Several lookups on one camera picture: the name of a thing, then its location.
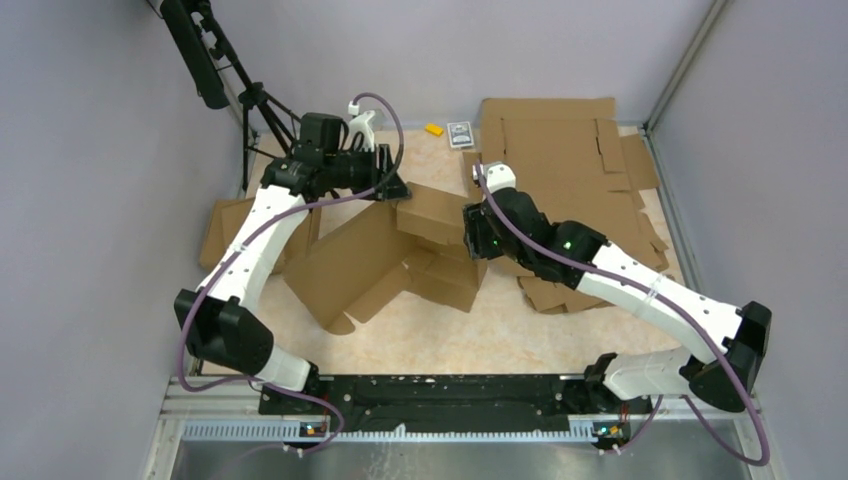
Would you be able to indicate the stack of flat cardboard blanks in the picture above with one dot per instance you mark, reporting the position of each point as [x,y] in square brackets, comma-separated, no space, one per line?
[570,161]

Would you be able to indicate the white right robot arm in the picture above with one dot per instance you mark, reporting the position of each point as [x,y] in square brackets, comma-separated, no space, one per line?
[721,346]

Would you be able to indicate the small printed card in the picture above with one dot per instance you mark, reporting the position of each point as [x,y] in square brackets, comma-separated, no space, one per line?
[460,135]

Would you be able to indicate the large cardboard box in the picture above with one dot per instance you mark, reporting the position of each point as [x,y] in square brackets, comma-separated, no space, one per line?
[414,245]

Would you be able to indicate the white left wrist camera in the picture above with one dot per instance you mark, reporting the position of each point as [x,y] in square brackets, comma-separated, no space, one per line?
[362,126]

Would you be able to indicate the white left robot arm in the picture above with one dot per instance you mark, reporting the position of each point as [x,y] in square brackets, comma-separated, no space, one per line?
[218,318]

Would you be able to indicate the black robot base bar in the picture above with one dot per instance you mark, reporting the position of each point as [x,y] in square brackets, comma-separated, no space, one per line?
[453,403]

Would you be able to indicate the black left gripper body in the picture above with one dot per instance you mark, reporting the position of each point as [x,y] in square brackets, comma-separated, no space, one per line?
[357,171]

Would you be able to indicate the black camera tripod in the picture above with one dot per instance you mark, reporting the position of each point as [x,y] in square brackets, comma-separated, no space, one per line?
[220,78]

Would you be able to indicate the yellow rectangular block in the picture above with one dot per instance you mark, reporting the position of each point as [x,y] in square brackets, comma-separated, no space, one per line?
[434,129]

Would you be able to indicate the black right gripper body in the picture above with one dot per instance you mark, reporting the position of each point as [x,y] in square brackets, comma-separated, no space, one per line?
[510,251]

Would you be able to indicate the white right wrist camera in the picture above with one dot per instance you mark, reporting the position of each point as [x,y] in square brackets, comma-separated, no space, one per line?
[493,176]

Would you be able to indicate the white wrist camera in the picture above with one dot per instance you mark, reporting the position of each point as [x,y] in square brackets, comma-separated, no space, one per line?
[493,176]
[362,126]

